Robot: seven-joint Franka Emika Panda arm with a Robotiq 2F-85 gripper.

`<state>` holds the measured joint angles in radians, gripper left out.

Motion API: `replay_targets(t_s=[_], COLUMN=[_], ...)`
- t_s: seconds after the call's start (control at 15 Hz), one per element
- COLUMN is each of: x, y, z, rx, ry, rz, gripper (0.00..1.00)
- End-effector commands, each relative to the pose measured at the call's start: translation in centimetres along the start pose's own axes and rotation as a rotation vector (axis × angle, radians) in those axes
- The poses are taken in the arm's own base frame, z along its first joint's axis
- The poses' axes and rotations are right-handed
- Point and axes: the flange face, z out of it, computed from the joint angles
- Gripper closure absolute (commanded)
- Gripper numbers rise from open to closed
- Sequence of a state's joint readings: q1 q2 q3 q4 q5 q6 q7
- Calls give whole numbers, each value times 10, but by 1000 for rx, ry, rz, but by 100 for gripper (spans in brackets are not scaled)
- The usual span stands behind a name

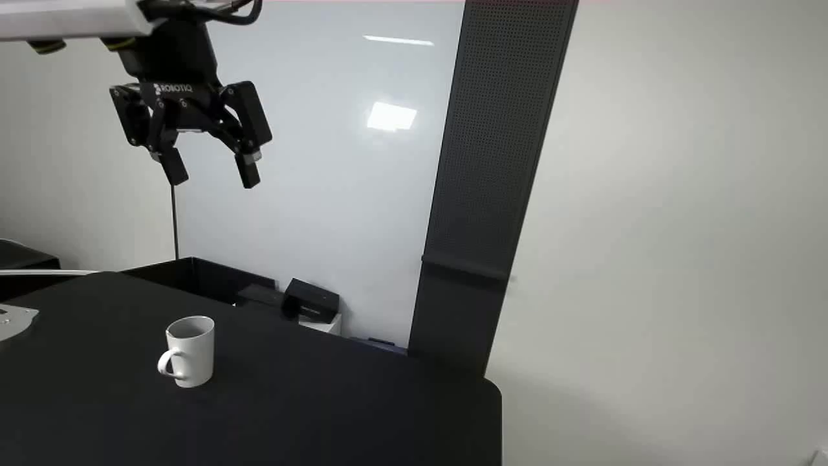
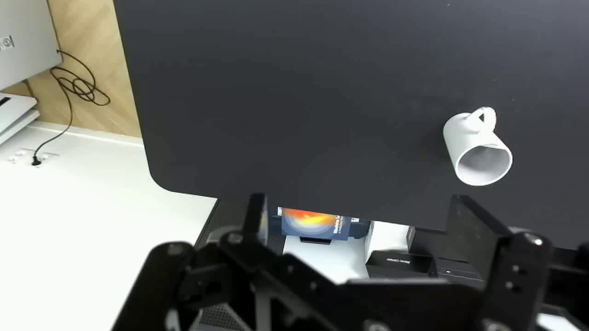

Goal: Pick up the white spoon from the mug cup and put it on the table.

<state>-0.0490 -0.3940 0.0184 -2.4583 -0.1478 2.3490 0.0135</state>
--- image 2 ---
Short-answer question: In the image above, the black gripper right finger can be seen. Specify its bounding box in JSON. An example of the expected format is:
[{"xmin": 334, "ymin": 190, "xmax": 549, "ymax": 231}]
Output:
[{"xmin": 440, "ymin": 192, "xmax": 556, "ymax": 331}]

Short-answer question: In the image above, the small black box device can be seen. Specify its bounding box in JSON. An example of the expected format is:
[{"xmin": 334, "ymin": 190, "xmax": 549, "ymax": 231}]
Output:
[{"xmin": 367, "ymin": 246, "xmax": 433, "ymax": 281}]

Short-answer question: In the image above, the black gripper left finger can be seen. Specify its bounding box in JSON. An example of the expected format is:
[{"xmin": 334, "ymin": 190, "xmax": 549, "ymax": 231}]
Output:
[{"xmin": 113, "ymin": 190, "xmax": 321, "ymax": 331}]

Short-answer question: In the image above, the white container under black box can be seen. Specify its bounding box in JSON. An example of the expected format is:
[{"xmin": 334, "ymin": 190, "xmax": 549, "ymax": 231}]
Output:
[{"xmin": 284, "ymin": 218, "xmax": 413, "ymax": 284}]

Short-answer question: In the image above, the blue orange printed box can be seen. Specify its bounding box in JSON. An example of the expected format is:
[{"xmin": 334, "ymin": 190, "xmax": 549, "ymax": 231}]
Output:
[{"xmin": 277, "ymin": 205, "xmax": 370, "ymax": 242}]

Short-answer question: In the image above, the white ceramic mug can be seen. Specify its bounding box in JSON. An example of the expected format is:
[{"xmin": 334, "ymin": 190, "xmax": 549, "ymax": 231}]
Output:
[{"xmin": 442, "ymin": 104, "xmax": 514, "ymax": 187}]

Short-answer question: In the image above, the white cabinet appliance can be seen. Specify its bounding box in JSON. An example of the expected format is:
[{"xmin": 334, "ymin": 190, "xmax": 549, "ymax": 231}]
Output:
[{"xmin": 0, "ymin": 0, "xmax": 65, "ymax": 91}]

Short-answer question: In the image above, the thin black floor cable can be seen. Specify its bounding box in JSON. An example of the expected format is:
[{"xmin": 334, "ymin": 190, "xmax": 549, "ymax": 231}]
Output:
[{"xmin": 30, "ymin": 49, "xmax": 113, "ymax": 167}]

